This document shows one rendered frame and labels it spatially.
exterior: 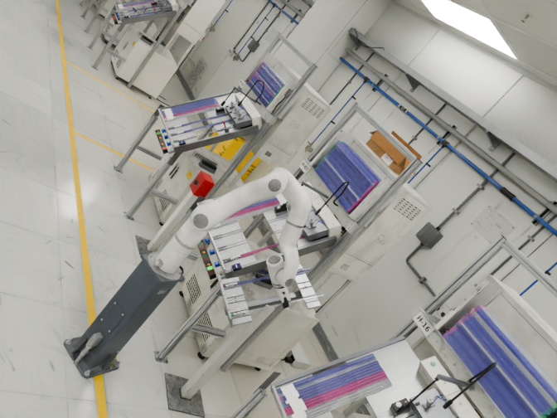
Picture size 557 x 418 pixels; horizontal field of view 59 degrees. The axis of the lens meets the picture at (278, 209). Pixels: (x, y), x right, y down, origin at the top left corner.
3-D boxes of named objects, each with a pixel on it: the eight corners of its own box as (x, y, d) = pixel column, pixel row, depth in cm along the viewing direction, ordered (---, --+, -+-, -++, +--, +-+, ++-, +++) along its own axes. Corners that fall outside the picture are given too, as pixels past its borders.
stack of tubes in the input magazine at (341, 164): (347, 213, 294) (378, 180, 286) (312, 168, 331) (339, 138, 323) (360, 220, 302) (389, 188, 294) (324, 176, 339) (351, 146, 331)
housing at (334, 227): (329, 245, 303) (329, 228, 294) (298, 200, 338) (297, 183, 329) (341, 241, 305) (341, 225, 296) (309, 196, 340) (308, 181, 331)
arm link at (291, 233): (317, 233, 227) (293, 289, 236) (297, 218, 239) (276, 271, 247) (302, 232, 221) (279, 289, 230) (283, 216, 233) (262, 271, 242)
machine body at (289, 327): (196, 362, 321) (254, 298, 304) (174, 286, 372) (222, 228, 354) (265, 376, 362) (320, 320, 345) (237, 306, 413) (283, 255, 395)
